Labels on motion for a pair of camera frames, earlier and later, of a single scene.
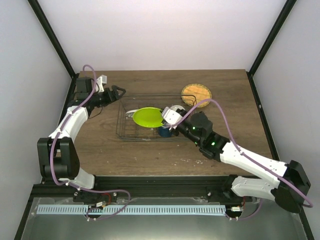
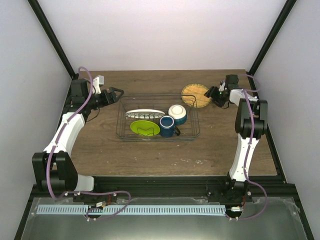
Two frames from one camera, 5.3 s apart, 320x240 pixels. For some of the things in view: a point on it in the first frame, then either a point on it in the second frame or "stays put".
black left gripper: [114, 94] stays put
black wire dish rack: [147, 117] stays put
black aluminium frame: [151, 186] stays put
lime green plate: [148, 117] -> [145, 128]
